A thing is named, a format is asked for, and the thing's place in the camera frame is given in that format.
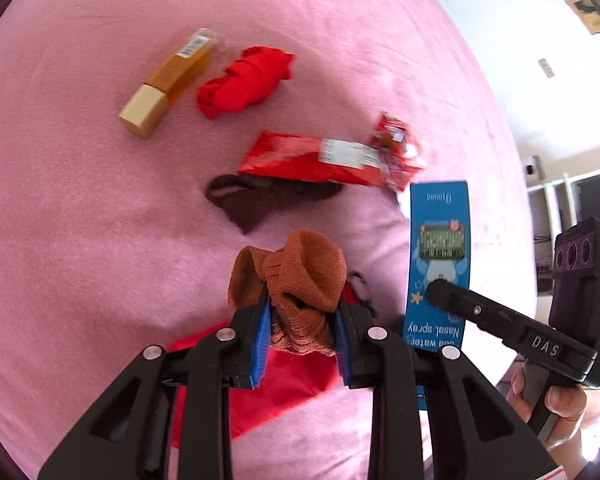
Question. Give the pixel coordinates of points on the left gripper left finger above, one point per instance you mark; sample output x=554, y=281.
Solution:
x=234, y=357

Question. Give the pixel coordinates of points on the red crumpled sock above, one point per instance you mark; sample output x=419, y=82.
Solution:
x=248, y=81

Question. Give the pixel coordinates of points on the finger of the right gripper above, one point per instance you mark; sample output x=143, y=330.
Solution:
x=514, y=330

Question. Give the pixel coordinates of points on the person's right hand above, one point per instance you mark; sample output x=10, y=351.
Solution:
x=568, y=404

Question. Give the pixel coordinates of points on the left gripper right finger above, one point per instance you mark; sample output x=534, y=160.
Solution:
x=370, y=356

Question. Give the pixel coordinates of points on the dark maroon sock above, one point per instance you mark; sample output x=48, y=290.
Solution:
x=248, y=200

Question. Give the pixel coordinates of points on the blue nasal spray box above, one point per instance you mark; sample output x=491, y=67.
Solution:
x=440, y=250

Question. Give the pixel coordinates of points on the small red wrapper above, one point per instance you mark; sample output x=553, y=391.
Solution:
x=394, y=135

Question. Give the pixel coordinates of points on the red snack wrapper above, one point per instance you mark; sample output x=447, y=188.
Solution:
x=382, y=161

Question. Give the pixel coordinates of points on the brown knitted sock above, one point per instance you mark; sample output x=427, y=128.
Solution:
x=304, y=280

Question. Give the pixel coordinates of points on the gold perfume box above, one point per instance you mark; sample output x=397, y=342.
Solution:
x=156, y=95

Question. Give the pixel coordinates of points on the red cloth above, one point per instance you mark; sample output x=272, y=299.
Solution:
x=289, y=380

